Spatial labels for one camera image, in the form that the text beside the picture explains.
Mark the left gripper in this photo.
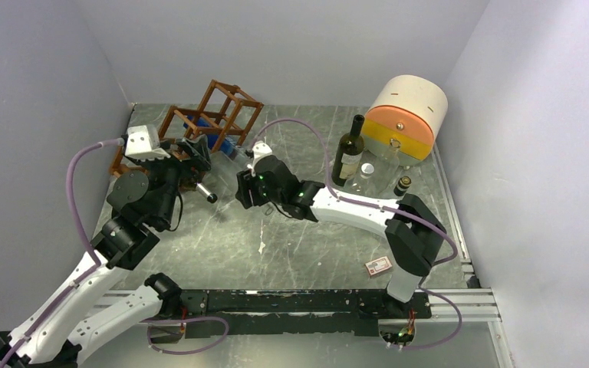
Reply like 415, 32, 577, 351
137, 133, 212, 225

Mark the brown wooden wine rack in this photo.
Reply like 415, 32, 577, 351
110, 80, 264, 181

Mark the green glass wine bottle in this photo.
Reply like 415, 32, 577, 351
180, 177, 218, 204

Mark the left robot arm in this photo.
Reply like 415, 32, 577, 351
0, 135, 211, 367

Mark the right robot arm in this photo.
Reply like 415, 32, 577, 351
235, 155, 447, 317

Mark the blue plastic water bottle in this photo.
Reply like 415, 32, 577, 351
183, 115, 247, 161

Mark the white bottle cap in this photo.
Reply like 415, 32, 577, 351
360, 163, 375, 177

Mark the clear glass bottle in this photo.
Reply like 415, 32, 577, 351
373, 138, 401, 194

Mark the dark small bottle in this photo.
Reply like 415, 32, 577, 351
393, 176, 412, 197

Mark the small red white box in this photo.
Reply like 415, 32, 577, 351
364, 256, 393, 277

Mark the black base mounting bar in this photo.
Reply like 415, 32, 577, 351
148, 289, 432, 338

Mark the cream orange cylindrical box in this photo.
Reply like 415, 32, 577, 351
361, 74, 448, 166

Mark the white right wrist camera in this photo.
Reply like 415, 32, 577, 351
248, 140, 273, 176

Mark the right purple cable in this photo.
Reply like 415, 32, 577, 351
245, 118, 464, 353

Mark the purple cable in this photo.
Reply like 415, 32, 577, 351
245, 118, 464, 353
0, 138, 230, 368

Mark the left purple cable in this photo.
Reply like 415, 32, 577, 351
0, 138, 230, 368

